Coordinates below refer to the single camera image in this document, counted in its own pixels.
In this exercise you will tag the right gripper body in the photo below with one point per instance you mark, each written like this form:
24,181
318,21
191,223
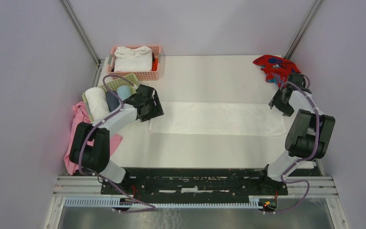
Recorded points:
281,103

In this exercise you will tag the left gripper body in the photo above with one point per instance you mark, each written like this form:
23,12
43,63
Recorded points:
152,110

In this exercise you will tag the light blue towel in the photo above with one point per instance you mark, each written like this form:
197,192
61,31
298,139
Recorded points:
124,92

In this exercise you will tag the white towel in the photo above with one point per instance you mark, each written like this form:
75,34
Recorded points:
206,118
96,99
133,60

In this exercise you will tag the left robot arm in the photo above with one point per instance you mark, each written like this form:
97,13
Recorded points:
90,148

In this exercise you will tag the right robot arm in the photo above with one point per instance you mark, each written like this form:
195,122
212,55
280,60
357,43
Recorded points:
310,133

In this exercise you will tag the red and teal patterned towel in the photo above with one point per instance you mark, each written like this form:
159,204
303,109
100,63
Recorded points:
276,69

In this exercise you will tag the green plastic basket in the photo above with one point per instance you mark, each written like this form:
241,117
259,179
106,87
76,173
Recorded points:
130,80

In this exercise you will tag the pink plastic basket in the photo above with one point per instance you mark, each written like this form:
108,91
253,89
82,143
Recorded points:
151,75

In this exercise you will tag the rolled dark blue towel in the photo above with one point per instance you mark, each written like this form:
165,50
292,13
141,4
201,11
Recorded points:
112,101

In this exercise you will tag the folded white towel in basket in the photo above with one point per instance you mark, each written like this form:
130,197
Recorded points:
133,60

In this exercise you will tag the rolled white towel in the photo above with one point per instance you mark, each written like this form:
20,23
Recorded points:
96,99

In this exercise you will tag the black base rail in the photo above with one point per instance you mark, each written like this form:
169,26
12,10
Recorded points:
199,185

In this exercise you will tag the white cable duct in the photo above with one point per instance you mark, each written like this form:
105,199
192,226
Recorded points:
119,202

